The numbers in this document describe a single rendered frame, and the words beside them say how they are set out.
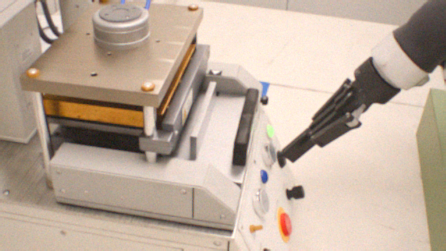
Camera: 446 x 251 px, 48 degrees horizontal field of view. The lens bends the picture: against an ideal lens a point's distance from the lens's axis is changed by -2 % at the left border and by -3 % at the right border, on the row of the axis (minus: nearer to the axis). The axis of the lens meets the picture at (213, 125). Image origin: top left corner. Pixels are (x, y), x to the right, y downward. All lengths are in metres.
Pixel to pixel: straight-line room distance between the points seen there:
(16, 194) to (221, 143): 0.30
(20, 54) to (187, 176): 0.32
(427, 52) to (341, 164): 0.39
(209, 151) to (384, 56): 0.30
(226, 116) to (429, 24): 0.33
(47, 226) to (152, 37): 0.31
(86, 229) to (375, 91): 0.48
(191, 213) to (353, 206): 0.43
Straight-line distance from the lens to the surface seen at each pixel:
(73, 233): 0.77
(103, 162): 0.69
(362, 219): 1.00
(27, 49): 0.83
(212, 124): 0.80
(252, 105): 0.78
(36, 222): 0.78
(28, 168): 0.81
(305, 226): 0.96
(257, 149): 0.84
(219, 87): 0.88
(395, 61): 0.81
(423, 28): 0.80
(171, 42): 0.73
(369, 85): 0.83
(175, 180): 0.65
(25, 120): 0.85
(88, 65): 0.68
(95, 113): 0.70
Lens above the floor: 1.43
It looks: 35 degrees down
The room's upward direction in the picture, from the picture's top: 2 degrees clockwise
